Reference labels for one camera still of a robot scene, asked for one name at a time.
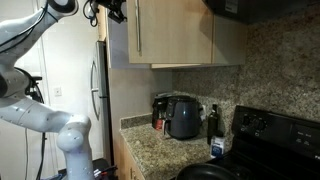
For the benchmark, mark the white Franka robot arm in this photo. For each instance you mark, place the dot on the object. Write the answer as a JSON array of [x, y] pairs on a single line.
[[33, 116]]

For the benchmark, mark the black air fryer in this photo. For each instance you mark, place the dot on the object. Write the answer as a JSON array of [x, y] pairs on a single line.
[[185, 118]]

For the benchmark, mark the stainless steel refrigerator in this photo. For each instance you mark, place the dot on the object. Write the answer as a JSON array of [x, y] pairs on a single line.
[[101, 100]]

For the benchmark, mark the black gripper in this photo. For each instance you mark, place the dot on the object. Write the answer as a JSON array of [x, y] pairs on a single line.
[[111, 4]]

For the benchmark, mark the dark glass bottle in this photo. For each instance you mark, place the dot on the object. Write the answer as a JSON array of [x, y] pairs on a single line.
[[213, 125]]

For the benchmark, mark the wooden wall cabinet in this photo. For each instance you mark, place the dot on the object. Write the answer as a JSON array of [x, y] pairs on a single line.
[[230, 43]]

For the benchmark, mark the blue white salt box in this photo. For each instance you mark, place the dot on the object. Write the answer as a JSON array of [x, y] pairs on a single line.
[[217, 148]]

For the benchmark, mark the white light switch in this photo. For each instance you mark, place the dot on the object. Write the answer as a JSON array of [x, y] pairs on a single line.
[[58, 91]]

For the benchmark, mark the wooden base cabinet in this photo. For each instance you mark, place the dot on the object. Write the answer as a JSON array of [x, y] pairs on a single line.
[[125, 160]]

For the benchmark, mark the black range hood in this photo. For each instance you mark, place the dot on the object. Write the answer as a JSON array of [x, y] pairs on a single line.
[[260, 10]]

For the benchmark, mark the black frying pan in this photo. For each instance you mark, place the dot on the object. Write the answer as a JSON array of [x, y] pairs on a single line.
[[206, 173]]

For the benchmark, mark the white wall plug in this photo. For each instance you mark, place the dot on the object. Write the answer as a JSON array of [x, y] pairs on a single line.
[[202, 111]]

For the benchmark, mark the black kitchen stove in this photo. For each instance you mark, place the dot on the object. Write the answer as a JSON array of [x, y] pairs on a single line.
[[276, 143]]

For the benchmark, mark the wooden cabinet door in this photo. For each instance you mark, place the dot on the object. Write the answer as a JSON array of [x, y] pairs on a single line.
[[116, 43], [173, 33]]

